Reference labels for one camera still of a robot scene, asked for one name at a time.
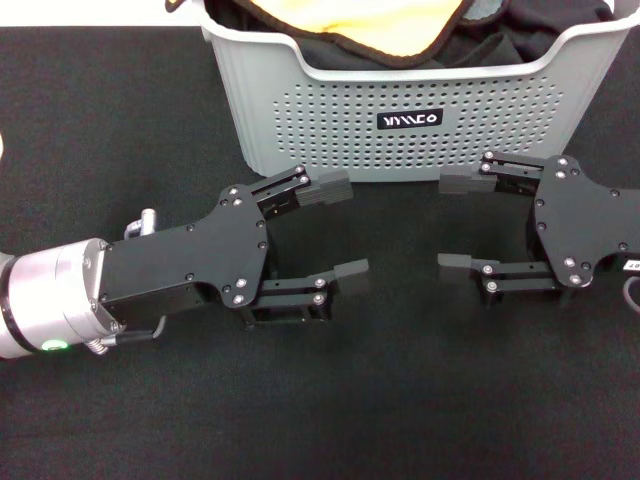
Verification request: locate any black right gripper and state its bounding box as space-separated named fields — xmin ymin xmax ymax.
xmin=437 ymin=151 xmax=640 ymax=307

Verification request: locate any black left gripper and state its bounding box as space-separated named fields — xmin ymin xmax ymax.
xmin=97 ymin=163 xmax=371 ymax=332

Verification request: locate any yellow and grey towel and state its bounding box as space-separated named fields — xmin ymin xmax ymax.
xmin=167 ymin=0 xmax=474 ymax=70

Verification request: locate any silver elbow connector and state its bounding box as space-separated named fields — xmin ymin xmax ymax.
xmin=123 ymin=208 xmax=159 ymax=239

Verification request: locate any grey perforated plastic storage box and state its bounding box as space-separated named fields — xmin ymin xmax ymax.
xmin=199 ymin=0 xmax=632 ymax=184

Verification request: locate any black tablecloth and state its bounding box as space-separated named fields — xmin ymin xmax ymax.
xmin=0 ymin=24 xmax=640 ymax=480

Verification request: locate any grey towel with black trim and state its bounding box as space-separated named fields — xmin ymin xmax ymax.
xmin=459 ymin=0 xmax=506 ymax=24

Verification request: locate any black cloth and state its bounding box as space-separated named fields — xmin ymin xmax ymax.
xmin=207 ymin=0 xmax=615 ymax=71

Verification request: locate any grey cable with silver plug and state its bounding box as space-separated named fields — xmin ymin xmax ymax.
xmin=622 ymin=279 xmax=640 ymax=314

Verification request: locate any black cable with spring plug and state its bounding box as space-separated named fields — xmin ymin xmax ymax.
xmin=82 ymin=319 xmax=167 ymax=357

